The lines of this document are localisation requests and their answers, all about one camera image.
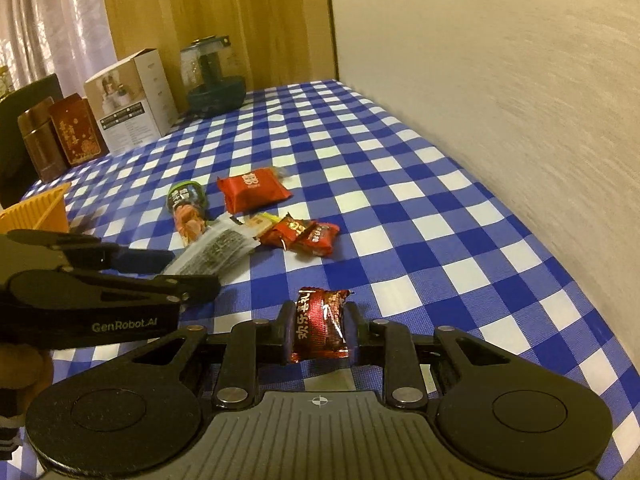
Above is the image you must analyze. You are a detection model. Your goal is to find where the large red snack packet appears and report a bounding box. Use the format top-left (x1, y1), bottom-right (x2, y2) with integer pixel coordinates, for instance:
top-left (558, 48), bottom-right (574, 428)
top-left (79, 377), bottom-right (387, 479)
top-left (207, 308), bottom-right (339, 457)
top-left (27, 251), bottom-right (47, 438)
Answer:
top-left (217, 167), bottom-right (292, 214)

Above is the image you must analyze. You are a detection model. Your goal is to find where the left hand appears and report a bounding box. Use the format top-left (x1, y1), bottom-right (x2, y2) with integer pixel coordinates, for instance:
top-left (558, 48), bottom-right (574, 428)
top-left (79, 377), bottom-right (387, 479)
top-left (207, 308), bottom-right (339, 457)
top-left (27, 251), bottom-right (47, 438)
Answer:
top-left (1, 344), bottom-right (54, 415)

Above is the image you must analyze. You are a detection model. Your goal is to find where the white product box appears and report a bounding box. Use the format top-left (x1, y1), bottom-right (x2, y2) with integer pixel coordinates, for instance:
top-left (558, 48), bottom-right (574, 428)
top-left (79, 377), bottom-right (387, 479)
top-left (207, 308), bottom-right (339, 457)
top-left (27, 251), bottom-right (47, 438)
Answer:
top-left (84, 49), bottom-right (178, 155)

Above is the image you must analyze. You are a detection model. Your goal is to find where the brown metal canister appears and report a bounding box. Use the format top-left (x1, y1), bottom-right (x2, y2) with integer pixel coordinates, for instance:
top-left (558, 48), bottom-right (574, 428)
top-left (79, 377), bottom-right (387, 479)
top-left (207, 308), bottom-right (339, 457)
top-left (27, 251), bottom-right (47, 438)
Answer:
top-left (17, 96), bottom-right (68, 183)

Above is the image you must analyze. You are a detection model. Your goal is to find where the white printed snack packet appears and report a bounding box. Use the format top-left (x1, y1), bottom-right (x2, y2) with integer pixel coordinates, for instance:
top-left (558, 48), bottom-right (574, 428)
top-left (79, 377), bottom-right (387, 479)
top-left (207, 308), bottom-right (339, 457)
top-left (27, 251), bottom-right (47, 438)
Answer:
top-left (162, 212), bottom-right (259, 276)

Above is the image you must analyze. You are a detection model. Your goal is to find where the yellow green candy packet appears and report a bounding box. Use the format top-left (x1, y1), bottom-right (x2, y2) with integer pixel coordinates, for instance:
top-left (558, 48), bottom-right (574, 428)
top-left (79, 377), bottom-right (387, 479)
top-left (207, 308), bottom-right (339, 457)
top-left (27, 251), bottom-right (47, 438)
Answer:
top-left (244, 212), bottom-right (281, 238)

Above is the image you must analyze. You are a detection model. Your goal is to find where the dark red candy packet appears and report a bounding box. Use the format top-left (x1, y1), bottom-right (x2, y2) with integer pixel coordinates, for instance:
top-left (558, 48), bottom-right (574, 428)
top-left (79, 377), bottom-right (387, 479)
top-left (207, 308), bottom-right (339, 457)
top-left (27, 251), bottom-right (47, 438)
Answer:
top-left (291, 287), bottom-right (350, 363)

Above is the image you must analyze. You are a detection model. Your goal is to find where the dark red gift box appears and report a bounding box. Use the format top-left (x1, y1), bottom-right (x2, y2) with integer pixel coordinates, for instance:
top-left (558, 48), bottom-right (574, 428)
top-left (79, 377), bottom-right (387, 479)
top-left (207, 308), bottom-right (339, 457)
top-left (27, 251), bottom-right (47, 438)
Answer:
top-left (49, 93), bottom-right (108, 167)

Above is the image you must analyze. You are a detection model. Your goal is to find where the pink sheer curtain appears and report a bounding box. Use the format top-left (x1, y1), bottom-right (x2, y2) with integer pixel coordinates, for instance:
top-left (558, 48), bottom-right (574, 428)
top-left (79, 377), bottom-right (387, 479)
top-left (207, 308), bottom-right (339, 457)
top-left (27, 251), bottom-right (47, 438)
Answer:
top-left (1, 0), bottom-right (116, 96)

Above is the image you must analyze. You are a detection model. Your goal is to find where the blue white checkered tablecloth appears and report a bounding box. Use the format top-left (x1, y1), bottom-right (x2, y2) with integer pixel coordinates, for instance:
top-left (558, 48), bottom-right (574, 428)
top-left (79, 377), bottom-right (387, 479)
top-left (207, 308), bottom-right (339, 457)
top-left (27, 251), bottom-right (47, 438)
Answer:
top-left (63, 80), bottom-right (639, 479)

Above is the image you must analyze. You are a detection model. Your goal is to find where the green glass jar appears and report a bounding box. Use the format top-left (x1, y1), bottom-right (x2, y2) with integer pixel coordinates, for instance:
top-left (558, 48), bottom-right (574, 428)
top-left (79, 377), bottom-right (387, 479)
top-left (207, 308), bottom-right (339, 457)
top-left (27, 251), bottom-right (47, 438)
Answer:
top-left (180, 36), bottom-right (246, 118)

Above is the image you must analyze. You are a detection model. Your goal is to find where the orange plastic tray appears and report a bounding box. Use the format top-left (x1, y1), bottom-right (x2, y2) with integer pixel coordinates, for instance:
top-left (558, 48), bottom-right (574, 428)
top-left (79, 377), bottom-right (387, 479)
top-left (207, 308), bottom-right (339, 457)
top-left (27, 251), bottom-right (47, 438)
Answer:
top-left (0, 183), bottom-right (70, 234)

